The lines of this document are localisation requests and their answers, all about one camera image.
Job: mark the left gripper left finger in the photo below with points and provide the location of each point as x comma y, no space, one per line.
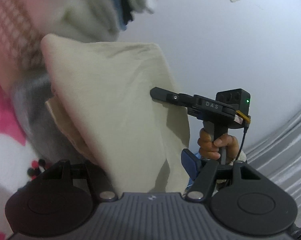
78,182

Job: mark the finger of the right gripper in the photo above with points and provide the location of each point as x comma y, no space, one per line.
163,95

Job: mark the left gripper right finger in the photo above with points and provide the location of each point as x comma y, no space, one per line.
206,173

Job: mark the beige khaki trousers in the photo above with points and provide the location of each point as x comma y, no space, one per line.
104,88

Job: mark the stack of folded clothes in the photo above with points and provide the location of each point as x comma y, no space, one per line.
23,24

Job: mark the person right hand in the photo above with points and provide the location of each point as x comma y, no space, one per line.
209,148

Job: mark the pink floral bed blanket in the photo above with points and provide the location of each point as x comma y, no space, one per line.
18,115

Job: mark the grey curtain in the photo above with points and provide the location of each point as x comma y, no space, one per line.
278,157

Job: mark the black camera box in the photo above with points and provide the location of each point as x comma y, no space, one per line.
239,99

